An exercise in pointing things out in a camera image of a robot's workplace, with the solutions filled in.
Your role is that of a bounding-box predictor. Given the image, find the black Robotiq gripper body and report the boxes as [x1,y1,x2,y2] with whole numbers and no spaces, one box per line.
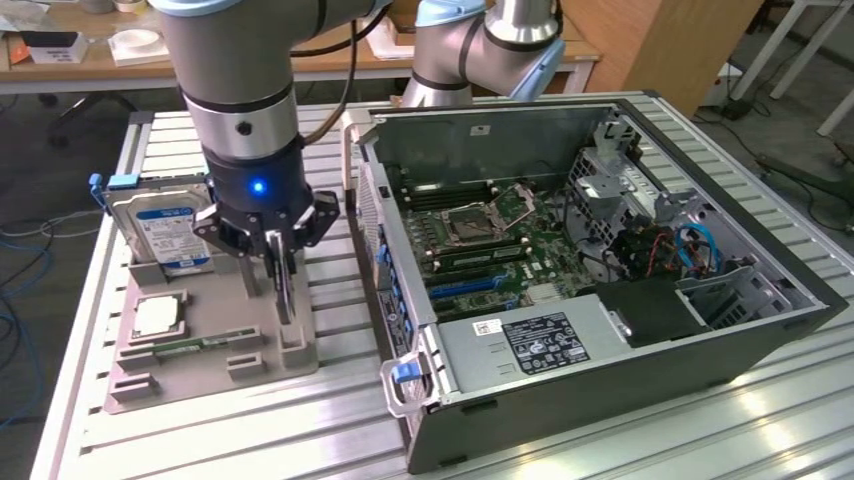
[202,142,316,256]

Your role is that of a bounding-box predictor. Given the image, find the black graphics card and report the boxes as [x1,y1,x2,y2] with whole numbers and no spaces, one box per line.
[265,234,298,324]

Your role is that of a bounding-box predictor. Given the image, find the hard disk with blue label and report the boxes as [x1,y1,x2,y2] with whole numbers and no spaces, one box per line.
[105,182,218,279]

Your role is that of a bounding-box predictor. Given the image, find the blue expansion card retainer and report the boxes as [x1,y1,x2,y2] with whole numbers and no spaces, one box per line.
[370,224,401,321]

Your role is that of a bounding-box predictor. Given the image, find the grey parts rack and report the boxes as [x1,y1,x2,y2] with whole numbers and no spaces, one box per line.
[102,249,321,416]

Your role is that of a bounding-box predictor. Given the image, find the blue disk carrier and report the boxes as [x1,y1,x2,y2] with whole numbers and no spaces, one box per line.
[87,169,213,216]

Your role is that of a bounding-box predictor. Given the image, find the silver CPU chip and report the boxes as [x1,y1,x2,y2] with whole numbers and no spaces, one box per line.
[132,298,185,340]

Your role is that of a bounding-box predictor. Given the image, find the CPU socket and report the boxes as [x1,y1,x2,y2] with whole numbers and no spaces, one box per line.
[442,202,505,246]

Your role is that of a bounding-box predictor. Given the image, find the green RAM stick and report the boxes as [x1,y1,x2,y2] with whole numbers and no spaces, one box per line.
[153,333,258,357]

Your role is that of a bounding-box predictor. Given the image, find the black installed RAM stick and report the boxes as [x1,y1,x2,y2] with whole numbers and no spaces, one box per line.
[432,243,528,271]

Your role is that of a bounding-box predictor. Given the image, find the blue expansion slot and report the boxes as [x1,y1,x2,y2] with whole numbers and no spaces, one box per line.
[425,272,514,301]

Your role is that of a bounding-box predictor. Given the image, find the wooden desk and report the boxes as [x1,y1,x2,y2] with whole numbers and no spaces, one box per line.
[0,0,601,109]

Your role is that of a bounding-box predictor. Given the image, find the metal socket cover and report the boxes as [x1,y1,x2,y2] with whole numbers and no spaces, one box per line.
[489,182,541,229]

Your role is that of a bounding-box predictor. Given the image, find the black office chair base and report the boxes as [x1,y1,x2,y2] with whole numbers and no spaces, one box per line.
[38,89,188,149]

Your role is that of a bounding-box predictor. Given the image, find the white box with round dish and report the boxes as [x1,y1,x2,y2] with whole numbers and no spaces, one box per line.
[107,28,169,67]

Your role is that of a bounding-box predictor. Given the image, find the flat white box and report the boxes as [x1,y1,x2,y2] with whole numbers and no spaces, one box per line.
[365,19,418,60]

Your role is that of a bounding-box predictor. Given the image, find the green motherboard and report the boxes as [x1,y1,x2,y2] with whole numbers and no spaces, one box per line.
[385,164,601,324]

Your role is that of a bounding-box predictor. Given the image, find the grey power supply unit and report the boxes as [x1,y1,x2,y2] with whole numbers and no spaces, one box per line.
[418,292,632,396]

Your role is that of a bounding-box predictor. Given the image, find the silver disk bay cage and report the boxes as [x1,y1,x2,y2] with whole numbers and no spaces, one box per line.
[563,144,668,241]

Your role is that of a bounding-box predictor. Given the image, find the white box with black top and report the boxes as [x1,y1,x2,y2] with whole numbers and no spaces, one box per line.
[17,30,89,65]

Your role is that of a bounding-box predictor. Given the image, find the open black PC case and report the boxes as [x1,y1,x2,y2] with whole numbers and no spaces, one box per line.
[338,97,849,475]

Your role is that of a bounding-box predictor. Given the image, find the wooden cabinet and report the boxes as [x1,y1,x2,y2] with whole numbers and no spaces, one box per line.
[565,0,765,109]

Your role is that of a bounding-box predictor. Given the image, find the black floor stand leg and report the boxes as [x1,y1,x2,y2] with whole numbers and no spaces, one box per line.
[756,154,854,191]

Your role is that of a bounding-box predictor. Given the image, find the grey floor cable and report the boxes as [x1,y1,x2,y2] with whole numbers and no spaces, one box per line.
[0,209,101,239]

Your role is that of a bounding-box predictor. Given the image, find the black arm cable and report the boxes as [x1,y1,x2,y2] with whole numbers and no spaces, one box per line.
[285,0,394,149]

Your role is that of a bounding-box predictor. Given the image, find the blue floor cable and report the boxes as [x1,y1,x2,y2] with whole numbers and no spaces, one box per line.
[0,234,54,426]

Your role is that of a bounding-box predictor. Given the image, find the black and red power wires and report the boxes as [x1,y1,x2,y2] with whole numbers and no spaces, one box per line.
[603,224,675,281]

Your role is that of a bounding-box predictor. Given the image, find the blue SATA wire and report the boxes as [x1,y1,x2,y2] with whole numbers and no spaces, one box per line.
[672,222,725,276]

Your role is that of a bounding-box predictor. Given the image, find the white table frame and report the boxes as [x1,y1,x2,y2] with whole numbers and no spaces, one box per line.
[729,0,854,136]

